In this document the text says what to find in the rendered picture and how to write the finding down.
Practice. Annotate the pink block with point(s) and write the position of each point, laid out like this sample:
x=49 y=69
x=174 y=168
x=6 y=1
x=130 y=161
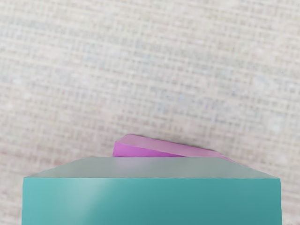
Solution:
x=145 y=147

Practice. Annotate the teal block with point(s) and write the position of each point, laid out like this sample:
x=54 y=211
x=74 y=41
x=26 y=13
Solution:
x=152 y=199

